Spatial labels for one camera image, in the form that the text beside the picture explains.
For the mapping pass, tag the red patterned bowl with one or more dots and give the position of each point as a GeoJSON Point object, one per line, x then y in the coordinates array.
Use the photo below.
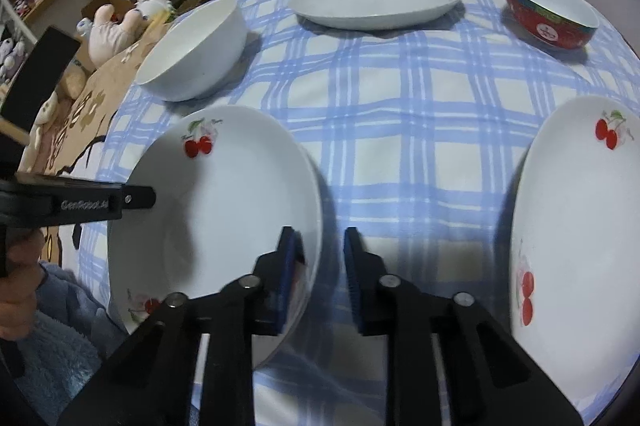
{"type": "Point", "coordinates": [545, 26]}

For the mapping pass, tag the white-haired plush doll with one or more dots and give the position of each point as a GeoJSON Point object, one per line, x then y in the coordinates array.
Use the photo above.
{"type": "Point", "coordinates": [155, 3]}

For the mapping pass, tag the blue fleece clothing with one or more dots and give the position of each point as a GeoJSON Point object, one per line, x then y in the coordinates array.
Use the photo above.
{"type": "Point", "coordinates": [75, 331]}

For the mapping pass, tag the cream plush toy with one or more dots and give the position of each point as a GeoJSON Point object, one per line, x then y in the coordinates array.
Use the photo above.
{"type": "Point", "coordinates": [110, 36]}

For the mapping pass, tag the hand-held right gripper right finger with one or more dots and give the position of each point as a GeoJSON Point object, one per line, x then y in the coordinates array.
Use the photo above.
{"type": "Point", "coordinates": [352, 271]}

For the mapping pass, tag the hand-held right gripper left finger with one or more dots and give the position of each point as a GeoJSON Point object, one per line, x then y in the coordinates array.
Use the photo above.
{"type": "Point", "coordinates": [290, 266]}

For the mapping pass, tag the blue plaid cloth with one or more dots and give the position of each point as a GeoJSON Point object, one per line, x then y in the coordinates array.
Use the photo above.
{"type": "Point", "coordinates": [400, 106]}

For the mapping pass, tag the person's left hand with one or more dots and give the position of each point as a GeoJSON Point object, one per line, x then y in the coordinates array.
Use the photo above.
{"type": "Point", "coordinates": [20, 286]}

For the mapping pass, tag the plain white bowl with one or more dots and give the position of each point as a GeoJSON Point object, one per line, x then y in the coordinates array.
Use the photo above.
{"type": "Point", "coordinates": [200, 56]}

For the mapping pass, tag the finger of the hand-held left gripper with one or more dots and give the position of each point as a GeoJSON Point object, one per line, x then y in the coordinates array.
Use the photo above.
{"type": "Point", "coordinates": [137, 197]}

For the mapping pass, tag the cardboard box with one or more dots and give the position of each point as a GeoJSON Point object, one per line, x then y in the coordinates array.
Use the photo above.
{"type": "Point", "coordinates": [107, 6]}

